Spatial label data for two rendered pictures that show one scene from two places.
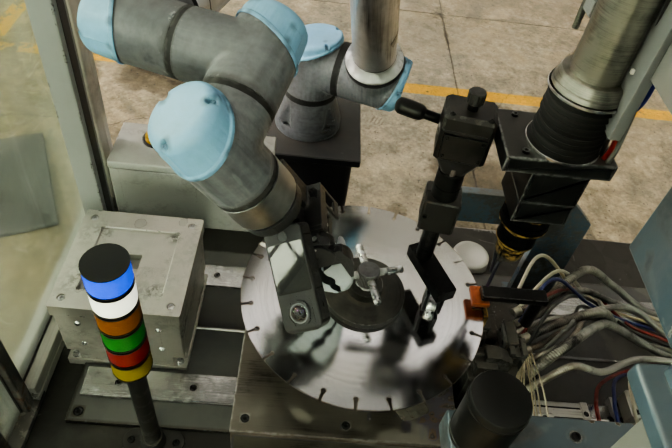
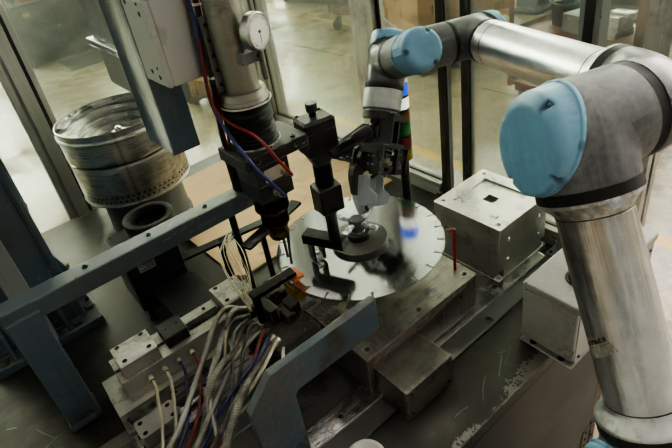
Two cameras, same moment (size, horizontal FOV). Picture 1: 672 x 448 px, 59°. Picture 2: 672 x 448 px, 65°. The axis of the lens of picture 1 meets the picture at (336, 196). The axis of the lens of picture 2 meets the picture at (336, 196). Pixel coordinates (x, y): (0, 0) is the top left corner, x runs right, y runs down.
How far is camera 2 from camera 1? 1.28 m
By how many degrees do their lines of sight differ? 98
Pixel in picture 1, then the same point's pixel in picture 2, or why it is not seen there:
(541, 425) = (221, 200)
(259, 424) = not seen: hidden behind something
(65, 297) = (482, 174)
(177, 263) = (471, 210)
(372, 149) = not seen: outside the picture
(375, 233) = (392, 269)
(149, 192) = not seen: hidden behind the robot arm
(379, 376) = (314, 222)
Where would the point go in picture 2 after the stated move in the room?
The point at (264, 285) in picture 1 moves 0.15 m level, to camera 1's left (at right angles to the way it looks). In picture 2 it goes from (406, 210) to (458, 181)
